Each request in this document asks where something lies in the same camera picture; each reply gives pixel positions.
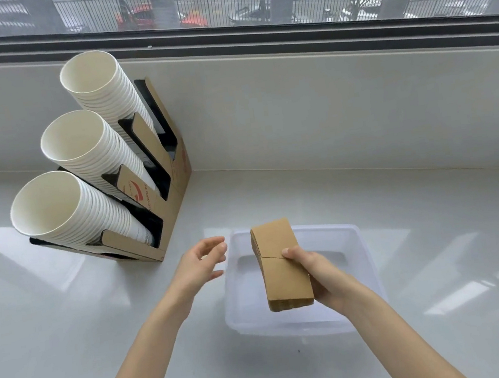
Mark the white plastic bin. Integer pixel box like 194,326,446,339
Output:
213,211,392,349

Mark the red car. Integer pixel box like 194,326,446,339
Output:
115,0,209,39

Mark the person's right hand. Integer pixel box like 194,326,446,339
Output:
280,236,378,326

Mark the person's right forearm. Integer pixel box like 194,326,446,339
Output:
341,277,470,378

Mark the stack of white paper cups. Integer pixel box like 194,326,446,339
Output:
56,44,156,143
5,159,155,266
36,101,159,205

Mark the black metal fence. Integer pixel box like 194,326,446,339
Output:
0,0,499,78

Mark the brown cardboard cup holder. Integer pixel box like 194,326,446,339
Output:
10,72,204,279

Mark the stack of brown cup sleeves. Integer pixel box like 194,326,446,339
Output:
248,215,316,315

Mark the person's left hand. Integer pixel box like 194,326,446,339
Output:
159,235,237,320

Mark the grey fence pillar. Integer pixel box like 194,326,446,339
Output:
149,0,181,31
268,0,300,27

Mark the dark window frame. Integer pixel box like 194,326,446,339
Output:
0,0,499,115

